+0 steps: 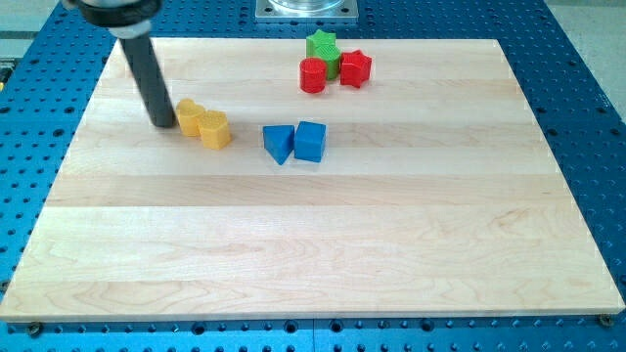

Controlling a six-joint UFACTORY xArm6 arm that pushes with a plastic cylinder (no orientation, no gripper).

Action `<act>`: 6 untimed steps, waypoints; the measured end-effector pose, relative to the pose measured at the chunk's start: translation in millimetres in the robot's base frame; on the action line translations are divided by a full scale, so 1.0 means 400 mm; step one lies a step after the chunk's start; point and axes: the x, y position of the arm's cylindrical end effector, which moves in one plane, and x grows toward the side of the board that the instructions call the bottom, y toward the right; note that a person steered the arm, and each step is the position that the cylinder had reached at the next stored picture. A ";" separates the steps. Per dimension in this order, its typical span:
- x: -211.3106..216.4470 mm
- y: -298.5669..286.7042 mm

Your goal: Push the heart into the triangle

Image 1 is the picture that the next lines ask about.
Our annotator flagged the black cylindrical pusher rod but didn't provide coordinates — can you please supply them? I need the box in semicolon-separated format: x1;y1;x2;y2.
120;34;175;128

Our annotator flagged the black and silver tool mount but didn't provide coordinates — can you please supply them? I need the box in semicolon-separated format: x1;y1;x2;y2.
62;0;163;39

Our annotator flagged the yellow heart block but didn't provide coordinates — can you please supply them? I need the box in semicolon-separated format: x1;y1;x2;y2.
175;98;205;137

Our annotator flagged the blue triangle block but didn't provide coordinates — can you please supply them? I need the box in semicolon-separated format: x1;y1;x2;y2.
262;125;295;165

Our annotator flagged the blue perforated metal table plate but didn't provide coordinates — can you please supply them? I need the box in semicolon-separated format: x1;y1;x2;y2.
1;1;625;351

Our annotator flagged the yellow pentagon block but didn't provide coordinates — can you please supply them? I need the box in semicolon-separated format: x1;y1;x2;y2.
199;110;232;150

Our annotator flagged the red cylinder block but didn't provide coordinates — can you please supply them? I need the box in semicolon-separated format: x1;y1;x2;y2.
299;57;327;94

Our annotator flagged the green star block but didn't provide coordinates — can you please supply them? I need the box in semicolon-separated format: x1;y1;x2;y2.
305;29;336;58

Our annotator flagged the green cylinder block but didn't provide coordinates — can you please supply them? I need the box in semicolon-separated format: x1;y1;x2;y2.
315;44;341;80

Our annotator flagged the blue cube block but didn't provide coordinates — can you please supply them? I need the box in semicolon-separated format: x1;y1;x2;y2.
294;121;327;162

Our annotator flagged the red star block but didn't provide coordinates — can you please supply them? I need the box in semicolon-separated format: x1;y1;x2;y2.
339;50;373;89

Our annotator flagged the left board clamp screw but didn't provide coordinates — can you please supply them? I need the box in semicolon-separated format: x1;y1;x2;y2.
24;322;44;338

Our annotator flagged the board clamp screw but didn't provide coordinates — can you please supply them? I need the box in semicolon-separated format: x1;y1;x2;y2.
24;322;44;338
597;314;614;328

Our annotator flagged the light wooden board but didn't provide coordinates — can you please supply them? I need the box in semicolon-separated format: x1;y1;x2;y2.
1;38;625;323

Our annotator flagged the right board clamp screw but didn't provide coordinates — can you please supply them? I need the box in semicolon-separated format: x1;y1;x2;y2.
597;314;614;328

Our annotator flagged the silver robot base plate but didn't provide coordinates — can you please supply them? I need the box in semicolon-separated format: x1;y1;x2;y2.
254;0;359;22

